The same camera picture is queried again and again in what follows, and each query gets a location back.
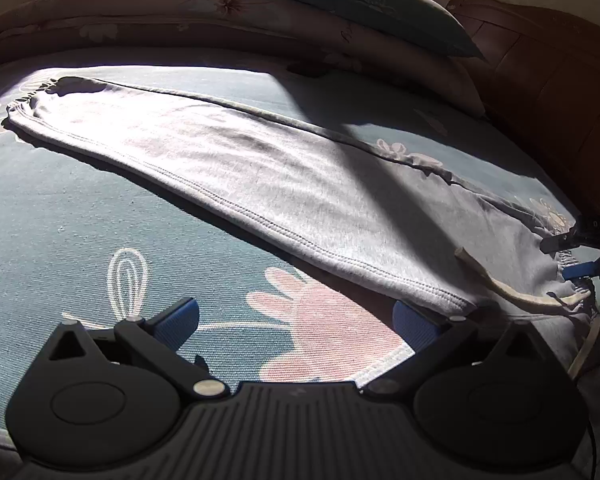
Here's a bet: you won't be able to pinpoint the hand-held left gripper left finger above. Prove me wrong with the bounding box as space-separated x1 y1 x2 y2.
47 296 230 402

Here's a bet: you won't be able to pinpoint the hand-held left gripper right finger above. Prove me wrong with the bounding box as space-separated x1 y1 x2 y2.
362 301 556 401

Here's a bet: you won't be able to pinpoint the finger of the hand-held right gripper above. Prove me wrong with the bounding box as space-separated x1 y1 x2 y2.
562 259 600 282
540 230 581 255

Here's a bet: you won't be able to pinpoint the grey drawstring sweatpants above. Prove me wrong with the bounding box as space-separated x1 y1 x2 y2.
2 76 600 411

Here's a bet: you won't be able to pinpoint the teal floral bed sheet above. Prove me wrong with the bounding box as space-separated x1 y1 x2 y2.
0 52 597 461

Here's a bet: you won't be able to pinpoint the wooden bed headboard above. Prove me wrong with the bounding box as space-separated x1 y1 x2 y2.
446 0 600 256

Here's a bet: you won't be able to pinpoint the teal pillow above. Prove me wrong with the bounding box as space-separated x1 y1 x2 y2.
266 0 484 60

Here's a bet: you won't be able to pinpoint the folded pink floral quilt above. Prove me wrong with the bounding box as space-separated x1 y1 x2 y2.
0 0 489 121

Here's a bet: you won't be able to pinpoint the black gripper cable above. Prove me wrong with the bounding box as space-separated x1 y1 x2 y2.
586 407 600 480

